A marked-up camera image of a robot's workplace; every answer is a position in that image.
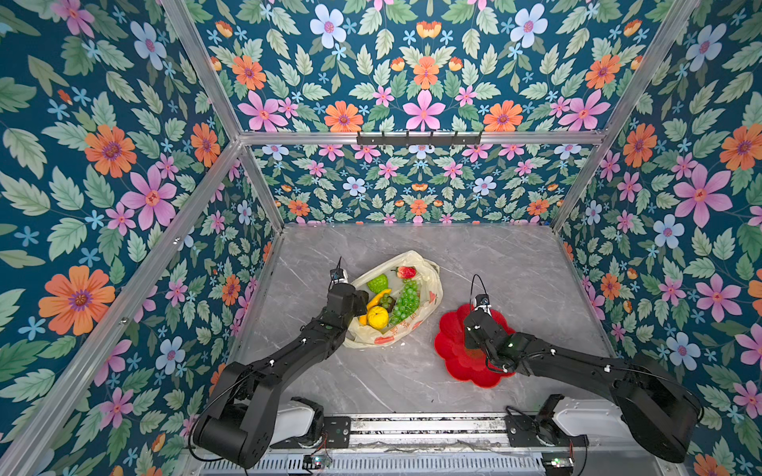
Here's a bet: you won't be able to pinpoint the cream plastic fruit-print bag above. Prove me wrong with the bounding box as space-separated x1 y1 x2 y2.
343 251 444 349

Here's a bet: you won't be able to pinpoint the red flower-shaped plastic bowl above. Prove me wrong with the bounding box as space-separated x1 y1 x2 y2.
434 303 514 389

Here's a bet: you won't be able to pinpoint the yellow fake lemon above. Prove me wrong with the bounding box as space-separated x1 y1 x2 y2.
366 305 390 330

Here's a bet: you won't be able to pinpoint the yellow fake banana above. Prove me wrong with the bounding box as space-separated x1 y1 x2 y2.
358 289 392 325

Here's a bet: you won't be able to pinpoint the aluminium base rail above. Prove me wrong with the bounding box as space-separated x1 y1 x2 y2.
183 411 674 456

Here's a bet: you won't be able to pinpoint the black hook rail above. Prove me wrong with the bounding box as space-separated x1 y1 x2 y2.
355 131 482 148

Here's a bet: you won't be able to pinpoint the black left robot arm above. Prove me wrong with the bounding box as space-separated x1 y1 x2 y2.
188 266 368 470

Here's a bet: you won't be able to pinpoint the red fake strawberry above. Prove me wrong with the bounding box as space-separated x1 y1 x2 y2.
396 266 418 281

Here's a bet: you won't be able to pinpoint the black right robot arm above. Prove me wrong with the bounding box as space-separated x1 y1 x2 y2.
464 294 704 463

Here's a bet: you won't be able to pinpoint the green fake grapes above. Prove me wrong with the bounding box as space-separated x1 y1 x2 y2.
389 280 420 325

